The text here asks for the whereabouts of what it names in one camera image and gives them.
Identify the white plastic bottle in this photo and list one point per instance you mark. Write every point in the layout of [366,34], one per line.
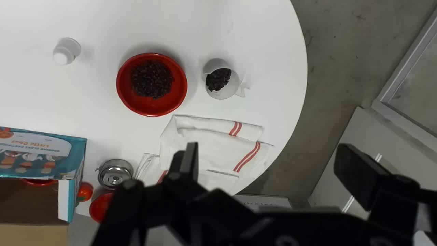
[66,50]

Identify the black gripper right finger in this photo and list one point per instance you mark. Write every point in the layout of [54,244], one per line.
[359,173]

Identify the coffee beans pile in bowl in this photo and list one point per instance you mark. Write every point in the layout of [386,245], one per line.
[151,80]

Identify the red bowl with spoon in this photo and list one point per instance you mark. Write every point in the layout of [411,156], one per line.
[99,207]

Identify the blue printed cardboard box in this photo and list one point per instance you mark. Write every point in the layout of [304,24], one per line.
[35,151]

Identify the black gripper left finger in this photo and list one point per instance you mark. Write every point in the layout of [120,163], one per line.
[185,164]

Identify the small round metal tin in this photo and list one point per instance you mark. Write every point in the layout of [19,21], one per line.
[114,173]

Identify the red bowl with coffee beans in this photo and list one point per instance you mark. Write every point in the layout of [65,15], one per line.
[136,103]

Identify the small red round object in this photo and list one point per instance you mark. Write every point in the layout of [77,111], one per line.
[84,192]

